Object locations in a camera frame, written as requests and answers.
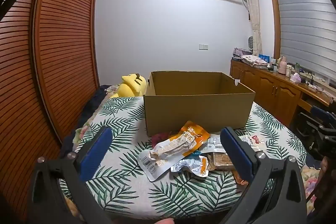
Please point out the magenta snack packet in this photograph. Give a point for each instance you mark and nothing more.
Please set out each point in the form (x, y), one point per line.
(158, 138)

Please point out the pink tissue pack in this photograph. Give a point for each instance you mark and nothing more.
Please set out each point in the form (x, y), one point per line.
(295, 78)

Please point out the white desk fan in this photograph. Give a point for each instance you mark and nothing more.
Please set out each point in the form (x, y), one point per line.
(251, 44)

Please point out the floral folded cloth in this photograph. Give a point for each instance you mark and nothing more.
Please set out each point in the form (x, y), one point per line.
(253, 60)

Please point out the brown cardboard box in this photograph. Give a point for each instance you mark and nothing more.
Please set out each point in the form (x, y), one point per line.
(197, 111)

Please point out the white red-logo snack packet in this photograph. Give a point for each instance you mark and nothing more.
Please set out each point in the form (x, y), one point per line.
(253, 142)

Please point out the silver orange snack packet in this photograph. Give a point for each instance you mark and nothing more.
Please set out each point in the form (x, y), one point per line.
(194, 167)

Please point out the window with grey blind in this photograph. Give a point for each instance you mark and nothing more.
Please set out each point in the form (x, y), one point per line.
(304, 29)

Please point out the white clear snack packet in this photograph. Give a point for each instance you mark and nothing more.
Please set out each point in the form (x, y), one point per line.
(162, 153)

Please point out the purple folded cloth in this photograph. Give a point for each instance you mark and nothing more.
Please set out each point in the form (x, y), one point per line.
(241, 52)

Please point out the white barcode-label snack packet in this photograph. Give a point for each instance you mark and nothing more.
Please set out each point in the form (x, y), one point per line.
(215, 144)

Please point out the pink kettle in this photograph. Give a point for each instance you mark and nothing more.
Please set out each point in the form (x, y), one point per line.
(282, 66)

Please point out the clear packet of brown bars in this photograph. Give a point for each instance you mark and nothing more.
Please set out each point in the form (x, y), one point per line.
(220, 161)

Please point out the white wall switch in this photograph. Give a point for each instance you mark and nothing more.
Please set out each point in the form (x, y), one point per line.
(203, 47)

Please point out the beige curtain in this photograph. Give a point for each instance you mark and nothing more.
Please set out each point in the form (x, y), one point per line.
(253, 16)

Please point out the teal snack packet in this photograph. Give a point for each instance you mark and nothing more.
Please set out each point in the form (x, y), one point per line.
(196, 153)

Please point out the wooden louvered wardrobe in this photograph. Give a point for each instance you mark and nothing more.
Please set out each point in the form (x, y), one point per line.
(65, 29)

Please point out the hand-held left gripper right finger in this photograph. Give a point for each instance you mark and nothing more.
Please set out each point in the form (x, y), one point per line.
(236, 155)

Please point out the wooden sideboard cabinet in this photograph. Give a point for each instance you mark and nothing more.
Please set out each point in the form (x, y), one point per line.
(270, 92)

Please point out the copper brown snack packet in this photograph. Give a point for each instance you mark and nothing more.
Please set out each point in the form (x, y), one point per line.
(239, 178)

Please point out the person's left hand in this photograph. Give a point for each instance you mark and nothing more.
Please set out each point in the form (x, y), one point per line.
(166, 221)

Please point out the blue packet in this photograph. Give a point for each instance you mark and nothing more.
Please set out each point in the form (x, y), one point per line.
(264, 57)

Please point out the dark blue bedsheet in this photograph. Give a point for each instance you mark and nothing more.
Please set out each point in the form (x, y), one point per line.
(89, 111)

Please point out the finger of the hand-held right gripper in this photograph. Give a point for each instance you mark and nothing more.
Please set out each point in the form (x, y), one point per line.
(321, 112)
(309, 125)

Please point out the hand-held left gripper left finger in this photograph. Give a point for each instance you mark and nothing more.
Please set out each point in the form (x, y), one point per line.
(95, 154)

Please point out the white power strip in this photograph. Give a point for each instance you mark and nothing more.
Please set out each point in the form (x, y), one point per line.
(313, 85)

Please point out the white cup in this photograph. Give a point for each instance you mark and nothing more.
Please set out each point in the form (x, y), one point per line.
(289, 70)

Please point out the floral blanket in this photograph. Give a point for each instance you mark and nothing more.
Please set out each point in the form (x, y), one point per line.
(311, 182)

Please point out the yellow plush toy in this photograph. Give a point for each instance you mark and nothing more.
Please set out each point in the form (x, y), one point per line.
(131, 86)

